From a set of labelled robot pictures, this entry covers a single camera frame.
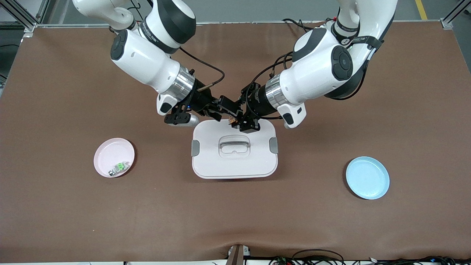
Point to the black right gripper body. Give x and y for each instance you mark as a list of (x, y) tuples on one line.
[(202, 99)]

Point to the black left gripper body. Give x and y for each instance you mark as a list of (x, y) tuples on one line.
[(257, 99)]

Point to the orange black switch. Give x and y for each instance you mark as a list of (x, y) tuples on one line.
[(232, 120)]

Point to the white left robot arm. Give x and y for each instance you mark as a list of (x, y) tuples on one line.
[(316, 73)]

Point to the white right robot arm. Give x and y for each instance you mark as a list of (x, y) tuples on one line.
[(147, 62)]

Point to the white lidded box grey latches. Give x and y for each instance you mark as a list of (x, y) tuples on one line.
[(235, 165)]

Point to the brown table mat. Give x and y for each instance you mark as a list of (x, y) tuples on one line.
[(235, 213)]

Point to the pink round plate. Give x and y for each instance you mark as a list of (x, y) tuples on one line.
[(106, 154)]

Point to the blue round plate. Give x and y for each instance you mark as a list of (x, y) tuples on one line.
[(368, 178)]

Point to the green switch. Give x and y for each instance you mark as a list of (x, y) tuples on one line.
[(119, 167)]

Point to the metal table edge bracket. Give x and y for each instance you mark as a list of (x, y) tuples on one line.
[(237, 255)]

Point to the aluminium frame profile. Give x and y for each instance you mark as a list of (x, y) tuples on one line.
[(22, 16), (447, 23)]

